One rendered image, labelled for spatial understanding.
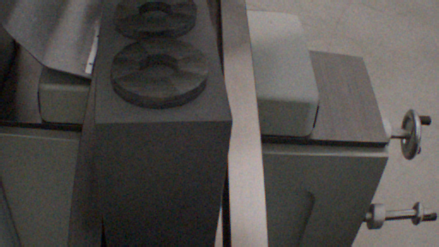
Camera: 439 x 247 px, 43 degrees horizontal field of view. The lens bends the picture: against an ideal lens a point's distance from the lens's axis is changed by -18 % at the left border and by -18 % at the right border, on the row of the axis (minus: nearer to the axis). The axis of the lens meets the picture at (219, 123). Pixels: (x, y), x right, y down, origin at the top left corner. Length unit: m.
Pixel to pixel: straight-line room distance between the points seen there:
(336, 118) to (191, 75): 0.65
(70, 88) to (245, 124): 0.35
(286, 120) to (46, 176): 0.47
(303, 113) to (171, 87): 0.55
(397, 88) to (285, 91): 1.53
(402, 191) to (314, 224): 0.87
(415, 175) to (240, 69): 1.37
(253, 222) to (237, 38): 0.35
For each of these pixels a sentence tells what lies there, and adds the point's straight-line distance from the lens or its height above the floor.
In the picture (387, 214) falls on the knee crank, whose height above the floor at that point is 0.49.
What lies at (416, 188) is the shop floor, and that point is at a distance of 2.16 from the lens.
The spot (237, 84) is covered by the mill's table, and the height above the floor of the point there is 0.90.
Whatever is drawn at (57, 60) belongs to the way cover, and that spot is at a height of 0.85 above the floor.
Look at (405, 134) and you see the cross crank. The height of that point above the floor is 0.61.
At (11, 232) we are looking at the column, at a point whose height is 0.37.
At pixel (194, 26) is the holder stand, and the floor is 1.09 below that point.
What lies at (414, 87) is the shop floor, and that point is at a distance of 2.62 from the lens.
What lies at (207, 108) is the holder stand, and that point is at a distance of 0.56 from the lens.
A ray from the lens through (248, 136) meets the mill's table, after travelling 0.82.
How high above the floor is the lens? 1.45
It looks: 42 degrees down
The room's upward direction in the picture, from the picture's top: 7 degrees clockwise
